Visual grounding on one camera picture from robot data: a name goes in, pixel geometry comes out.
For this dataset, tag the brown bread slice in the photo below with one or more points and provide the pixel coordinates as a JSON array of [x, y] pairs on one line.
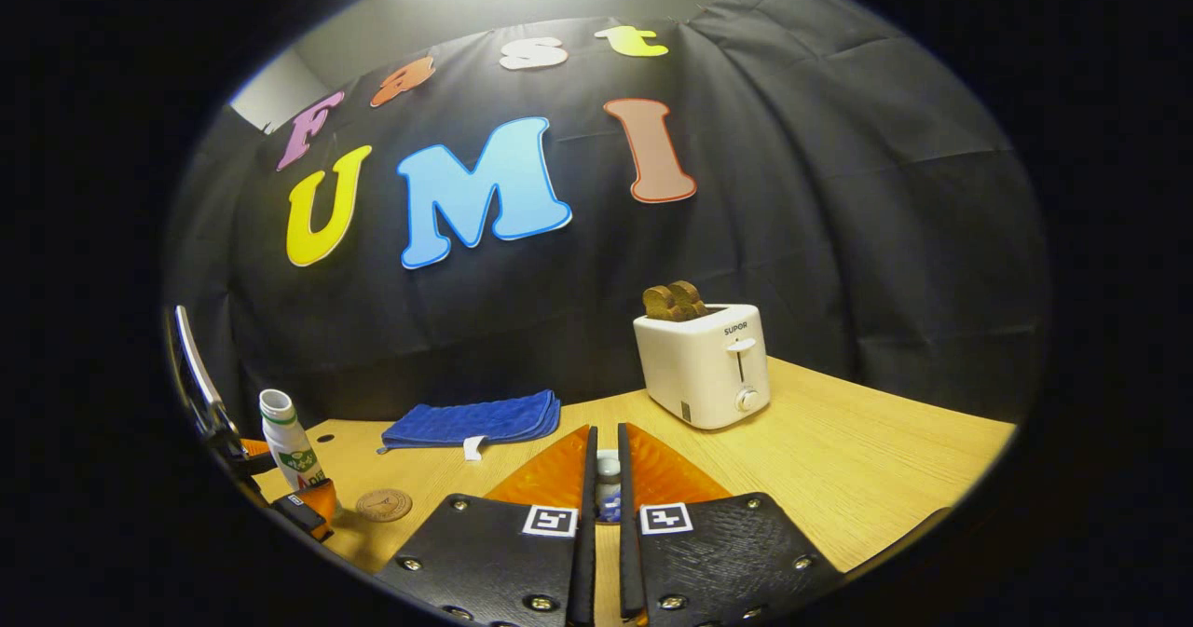
[[660, 304], [692, 299]]

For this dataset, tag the white teacup lid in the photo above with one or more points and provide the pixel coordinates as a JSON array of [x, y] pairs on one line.
[[608, 465]]

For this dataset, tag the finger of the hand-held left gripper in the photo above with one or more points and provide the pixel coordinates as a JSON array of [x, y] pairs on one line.
[[256, 450], [312, 511]]

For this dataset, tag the white toaster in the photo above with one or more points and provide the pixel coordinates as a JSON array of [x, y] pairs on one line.
[[699, 371]]

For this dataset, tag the round wooden coaster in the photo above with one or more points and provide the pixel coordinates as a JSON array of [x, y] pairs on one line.
[[383, 505]]

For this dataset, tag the black backdrop cloth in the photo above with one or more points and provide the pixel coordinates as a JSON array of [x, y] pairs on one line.
[[792, 189]]

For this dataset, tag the folded blue towel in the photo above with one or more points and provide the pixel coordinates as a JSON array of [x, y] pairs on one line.
[[475, 417]]

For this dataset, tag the white plastic water bottle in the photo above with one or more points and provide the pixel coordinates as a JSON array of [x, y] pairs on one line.
[[291, 445]]

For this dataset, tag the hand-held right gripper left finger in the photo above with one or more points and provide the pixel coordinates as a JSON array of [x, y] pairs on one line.
[[585, 571]]

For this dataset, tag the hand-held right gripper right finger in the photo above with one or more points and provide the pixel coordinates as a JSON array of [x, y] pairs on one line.
[[630, 571]]

